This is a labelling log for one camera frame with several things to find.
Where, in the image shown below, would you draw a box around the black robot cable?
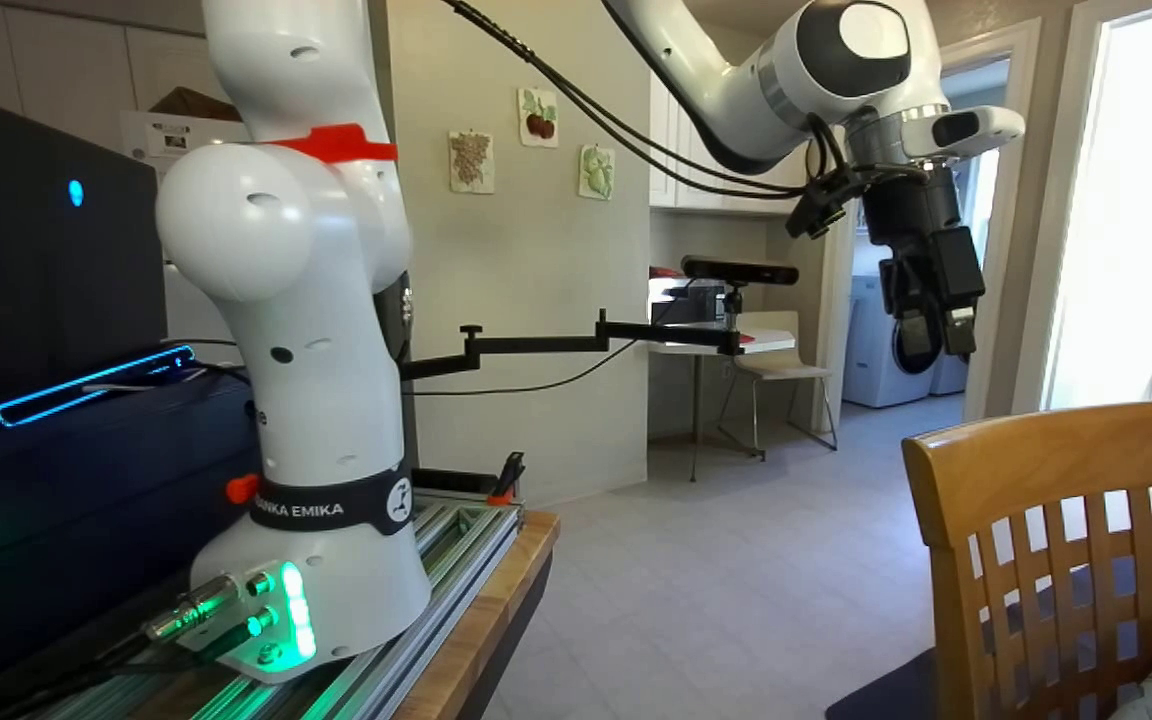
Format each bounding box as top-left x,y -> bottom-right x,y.
442,0 -> 823,209

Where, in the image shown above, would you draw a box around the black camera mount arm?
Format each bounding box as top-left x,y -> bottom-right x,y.
396,310 -> 749,388

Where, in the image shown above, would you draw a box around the orange clamp handle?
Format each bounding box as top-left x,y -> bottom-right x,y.
219,470 -> 270,514

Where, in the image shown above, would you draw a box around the black stereo camera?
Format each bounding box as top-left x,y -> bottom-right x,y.
675,251 -> 805,293

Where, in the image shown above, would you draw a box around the green wall picture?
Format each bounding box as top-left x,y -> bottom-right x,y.
575,142 -> 619,205

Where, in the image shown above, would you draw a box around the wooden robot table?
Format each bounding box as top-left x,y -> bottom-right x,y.
391,509 -> 563,720

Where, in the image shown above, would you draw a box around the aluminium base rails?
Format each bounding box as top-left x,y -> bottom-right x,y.
13,488 -> 530,720

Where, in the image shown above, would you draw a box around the black clamp orange tip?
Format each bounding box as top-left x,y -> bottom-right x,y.
413,450 -> 530,514

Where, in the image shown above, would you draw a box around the flower wall picture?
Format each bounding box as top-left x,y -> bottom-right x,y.
443,130 -> 499,199

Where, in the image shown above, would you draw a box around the large dark blue laptop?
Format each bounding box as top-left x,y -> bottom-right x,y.
823,556 -> 1152,720

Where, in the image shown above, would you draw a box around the black computer tower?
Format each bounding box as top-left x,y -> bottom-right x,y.
0,83 -> 167,404

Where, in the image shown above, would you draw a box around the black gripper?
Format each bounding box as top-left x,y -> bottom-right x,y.
864,169 -> 988,382

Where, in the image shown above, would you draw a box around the thin black cable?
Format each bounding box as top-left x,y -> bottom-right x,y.
413,336 -> 650,404

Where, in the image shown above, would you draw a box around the dark case with blue strip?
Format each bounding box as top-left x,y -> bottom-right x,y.
0,341 -> 270,677

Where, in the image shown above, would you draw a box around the white door frame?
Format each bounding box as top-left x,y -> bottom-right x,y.
822,17 -> 1049,425
1010,0 -> 1152,417

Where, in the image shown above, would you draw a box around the white printed box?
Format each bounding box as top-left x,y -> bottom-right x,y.
122,83 -> 251,174

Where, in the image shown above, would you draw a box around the cherry wall picture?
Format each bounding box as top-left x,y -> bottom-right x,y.
517,83 -> 563,148

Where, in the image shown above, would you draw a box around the light wooden lattice-back chair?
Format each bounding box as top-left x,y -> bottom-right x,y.
902,398 -> 1152,720

